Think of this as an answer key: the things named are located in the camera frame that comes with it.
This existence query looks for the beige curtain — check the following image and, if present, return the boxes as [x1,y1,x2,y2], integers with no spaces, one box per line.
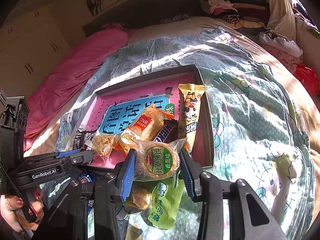
[267,0,296,41]

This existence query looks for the blue oreo packet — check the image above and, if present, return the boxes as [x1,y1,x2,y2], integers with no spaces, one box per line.
[78,171,97,184]

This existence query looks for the cream wardrobe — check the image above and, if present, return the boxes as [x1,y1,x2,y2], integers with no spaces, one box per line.
[1,6,70,96]

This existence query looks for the brown snickers bar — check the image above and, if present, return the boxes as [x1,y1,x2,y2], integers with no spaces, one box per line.
[154,119,178,143]

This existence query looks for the red plastic bag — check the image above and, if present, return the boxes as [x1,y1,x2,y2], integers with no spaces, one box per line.
[294,64,319,95]

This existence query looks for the clear pastry snack packet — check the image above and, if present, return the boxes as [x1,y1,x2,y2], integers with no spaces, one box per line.
[92,131,119,165]

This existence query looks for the left hand red nails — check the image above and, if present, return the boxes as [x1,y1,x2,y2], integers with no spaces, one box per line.
[1,187,44,233]

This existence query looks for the yellow clear pastry packet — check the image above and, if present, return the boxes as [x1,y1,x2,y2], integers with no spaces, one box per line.
[125,189,152,210]

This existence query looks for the yellow long snack bar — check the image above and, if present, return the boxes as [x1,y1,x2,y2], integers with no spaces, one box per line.
[178,83,206,154]

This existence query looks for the dark headboard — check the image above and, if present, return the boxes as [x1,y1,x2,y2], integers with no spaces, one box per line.
[82,0,203,37]

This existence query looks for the cartoon print blanket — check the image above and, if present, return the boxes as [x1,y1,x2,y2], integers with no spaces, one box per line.
[54,27,316,239]

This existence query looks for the pile of clothes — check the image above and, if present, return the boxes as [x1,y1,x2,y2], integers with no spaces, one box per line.
[200,0,271,29]

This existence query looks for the orange cake snack packet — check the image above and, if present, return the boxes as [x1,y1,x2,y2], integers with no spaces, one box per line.
[117,104,174,154]

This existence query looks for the dark cardboard box tray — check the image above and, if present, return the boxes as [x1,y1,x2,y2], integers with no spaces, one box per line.
[76,65,214,176]

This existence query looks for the black snack packet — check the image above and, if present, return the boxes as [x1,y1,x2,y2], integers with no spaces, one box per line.
[73,128,96,150]

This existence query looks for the pink blue book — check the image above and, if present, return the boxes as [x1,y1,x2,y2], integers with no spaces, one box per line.
[86,71,198,167]

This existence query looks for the pink quilt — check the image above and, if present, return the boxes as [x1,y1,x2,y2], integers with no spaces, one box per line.
[24,23,129,151]

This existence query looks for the white pink clothes bag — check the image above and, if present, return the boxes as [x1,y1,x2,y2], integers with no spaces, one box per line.
[258,30,303,74]

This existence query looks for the round cracker packet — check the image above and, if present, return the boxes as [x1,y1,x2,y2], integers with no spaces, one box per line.
[133,138,186,181]

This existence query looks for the green snack packet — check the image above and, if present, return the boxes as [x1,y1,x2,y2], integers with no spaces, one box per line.
[148,178,185,230]

